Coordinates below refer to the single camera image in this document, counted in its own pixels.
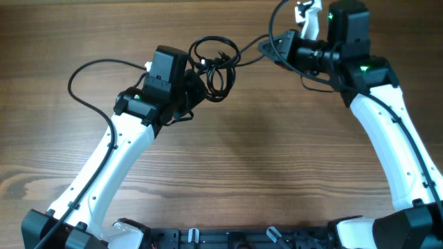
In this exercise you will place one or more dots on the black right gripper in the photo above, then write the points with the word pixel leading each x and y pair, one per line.
pixel 288 41

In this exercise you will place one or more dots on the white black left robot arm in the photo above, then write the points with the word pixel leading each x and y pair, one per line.
pixel 165 94

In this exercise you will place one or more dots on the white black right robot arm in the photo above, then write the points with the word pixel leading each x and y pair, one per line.
pixel 370 88

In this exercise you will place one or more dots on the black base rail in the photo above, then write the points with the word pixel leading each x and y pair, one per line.
pixel 272 237

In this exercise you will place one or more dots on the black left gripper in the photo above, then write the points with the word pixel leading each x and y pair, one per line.
pixel 198 89

